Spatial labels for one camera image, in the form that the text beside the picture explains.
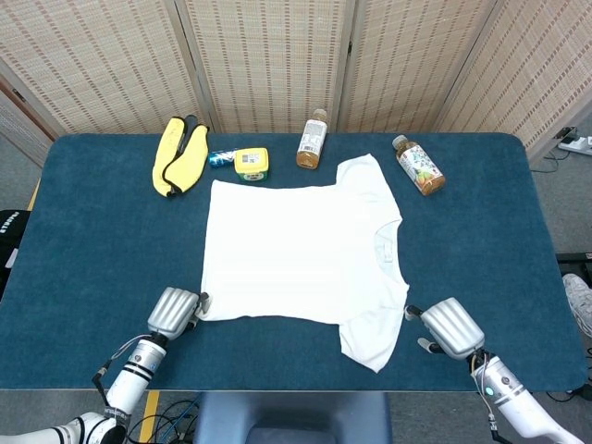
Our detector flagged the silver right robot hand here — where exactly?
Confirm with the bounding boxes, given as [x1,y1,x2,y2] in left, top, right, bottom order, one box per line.
[403,297,486,360]

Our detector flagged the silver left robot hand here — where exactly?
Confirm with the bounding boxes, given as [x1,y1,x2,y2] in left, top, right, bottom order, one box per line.
[146,286,215,341]

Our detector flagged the white t-shirt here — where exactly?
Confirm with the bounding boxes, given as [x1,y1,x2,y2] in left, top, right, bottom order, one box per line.
[199,154,411,373]

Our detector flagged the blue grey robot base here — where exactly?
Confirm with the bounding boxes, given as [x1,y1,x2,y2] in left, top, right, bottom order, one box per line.
[192,391,393,444]

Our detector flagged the woven folding screen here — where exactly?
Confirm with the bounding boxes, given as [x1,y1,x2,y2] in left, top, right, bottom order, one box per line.
[0,0,592,164]

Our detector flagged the blue carpet table cover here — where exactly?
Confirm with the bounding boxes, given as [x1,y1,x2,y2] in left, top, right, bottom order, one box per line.
[0,132,587,392]

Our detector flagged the white sneaker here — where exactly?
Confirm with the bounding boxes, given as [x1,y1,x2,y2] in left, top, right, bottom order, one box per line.
[561,272,592,335]

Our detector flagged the yellow cloth with black trim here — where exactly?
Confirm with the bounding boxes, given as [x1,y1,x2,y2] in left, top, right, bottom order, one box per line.
[152,115,210,201]

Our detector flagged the blue drink can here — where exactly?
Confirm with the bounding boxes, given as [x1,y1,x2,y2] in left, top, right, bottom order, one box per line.
[207,148,239,169]

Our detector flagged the tea bottle with fruit label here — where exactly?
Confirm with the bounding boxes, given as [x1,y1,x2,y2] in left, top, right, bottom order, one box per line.
[391,134,447,197]

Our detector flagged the green tub with yellow lid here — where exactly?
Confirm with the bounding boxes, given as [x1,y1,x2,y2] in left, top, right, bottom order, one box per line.
[233,146,272,184]

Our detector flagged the black bag with white lettering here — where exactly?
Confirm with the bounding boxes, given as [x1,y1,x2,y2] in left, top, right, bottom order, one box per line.
[0,208,31,301]

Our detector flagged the amber tea bottle white label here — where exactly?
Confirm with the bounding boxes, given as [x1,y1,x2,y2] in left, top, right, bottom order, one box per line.
[295,108,330,171]

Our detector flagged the white power strip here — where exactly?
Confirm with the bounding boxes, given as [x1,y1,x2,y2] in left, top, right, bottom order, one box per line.
[558,135,592,155]

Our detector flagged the tangled floor cables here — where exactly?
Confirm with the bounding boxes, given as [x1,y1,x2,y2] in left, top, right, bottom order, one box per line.
[124,397,201,444]

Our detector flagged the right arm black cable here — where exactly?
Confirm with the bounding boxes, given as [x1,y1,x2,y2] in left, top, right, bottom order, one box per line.
[469,353,506,443]

